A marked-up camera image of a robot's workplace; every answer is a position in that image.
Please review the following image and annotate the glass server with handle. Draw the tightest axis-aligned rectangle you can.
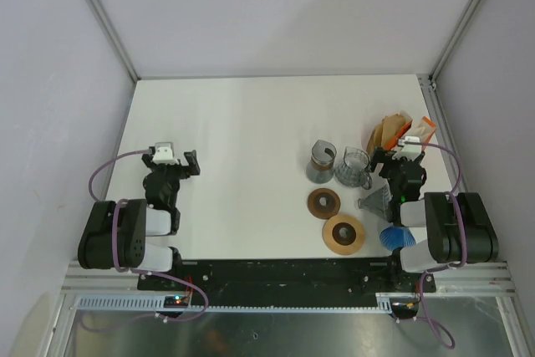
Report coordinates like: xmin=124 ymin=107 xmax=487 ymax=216
xmin=334 ymin=146 xmax=373 ymax=190

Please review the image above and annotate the clear grey glass dripper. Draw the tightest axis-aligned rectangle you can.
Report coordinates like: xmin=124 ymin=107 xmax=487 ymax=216
xmin=357 ymin=185 xmax=392 ymax=222

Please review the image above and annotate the dark wooden dripper ring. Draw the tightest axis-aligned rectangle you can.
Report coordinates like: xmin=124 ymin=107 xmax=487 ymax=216
xmin=307 ymin=187 xmax=341 ymax=220

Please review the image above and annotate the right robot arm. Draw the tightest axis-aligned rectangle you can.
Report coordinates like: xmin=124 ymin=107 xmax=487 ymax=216
xmin=369 ymin=140 xmax=499 ymax=291

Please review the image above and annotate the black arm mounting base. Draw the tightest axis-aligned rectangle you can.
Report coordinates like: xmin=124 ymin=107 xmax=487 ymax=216
xmin=137 ymin=255 xmax=436 ymax=309

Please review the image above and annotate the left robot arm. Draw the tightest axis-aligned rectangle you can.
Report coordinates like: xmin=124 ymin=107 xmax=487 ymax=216
xmin=77 ymin=142 xmax=201 ymax=290

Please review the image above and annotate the brown paper filter stack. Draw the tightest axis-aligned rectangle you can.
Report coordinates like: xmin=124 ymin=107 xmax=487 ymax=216
xmin=366 ymin=114 xmax=411 ymax=156

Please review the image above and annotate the orange white filter holder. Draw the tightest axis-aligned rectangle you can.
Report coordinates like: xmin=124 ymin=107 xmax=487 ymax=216
xmin=365 ymin=110 xmax=436 ymax=155

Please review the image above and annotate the white paper filter stack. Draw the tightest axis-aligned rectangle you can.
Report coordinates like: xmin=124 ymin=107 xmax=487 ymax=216
xmin=405 ymin=116 xmax=436 ymax=143

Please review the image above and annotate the blue ribbed dripper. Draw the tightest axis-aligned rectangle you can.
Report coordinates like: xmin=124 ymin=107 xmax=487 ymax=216
xmin=380 ymin=226 xmax=416 ymax=251

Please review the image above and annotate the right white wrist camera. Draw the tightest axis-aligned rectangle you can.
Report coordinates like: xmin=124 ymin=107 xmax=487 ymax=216
xmin=394 ymin=136 xmax=422 ymax=161

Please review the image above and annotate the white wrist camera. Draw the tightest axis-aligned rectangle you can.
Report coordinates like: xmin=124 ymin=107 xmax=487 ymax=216
xmin=152 ymin=142 xmax=178 ymax=165
xmin=394 ymin=136 xmax=422 ymax=161

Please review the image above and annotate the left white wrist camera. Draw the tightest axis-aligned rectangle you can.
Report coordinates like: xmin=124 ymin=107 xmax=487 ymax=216
xmin=152 ymin=142 xmax=178 ymax=165

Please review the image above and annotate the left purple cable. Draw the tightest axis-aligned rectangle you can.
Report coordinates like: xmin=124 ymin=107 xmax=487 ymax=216
xmin=79 ymin=148 xmax=210 ymax=331

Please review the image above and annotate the purple cable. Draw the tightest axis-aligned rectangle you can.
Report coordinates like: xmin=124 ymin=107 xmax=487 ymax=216
xmin=79 ymin=148 xmax=210 ymax=331
xmin=411 ymin=142 xmax=466 ymax=350

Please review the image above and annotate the light wooden dripper ring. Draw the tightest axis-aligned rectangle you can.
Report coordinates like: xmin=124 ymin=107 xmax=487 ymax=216
xmin=321 ymin=214 xmax=367 ymax=256

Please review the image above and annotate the white slotted cable duct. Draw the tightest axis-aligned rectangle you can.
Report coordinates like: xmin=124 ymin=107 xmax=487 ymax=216
xmin=77 ymin=294 xmax=392 ymax=314

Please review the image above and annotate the aluminium frame rail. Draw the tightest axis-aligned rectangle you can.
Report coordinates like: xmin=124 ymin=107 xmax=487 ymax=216
xmin=61 ymin=263 xmax=517 ymax=298

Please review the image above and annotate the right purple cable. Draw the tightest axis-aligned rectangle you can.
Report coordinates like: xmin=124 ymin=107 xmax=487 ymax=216
xmin=411 ymin=142 xmax=466 ymax=350

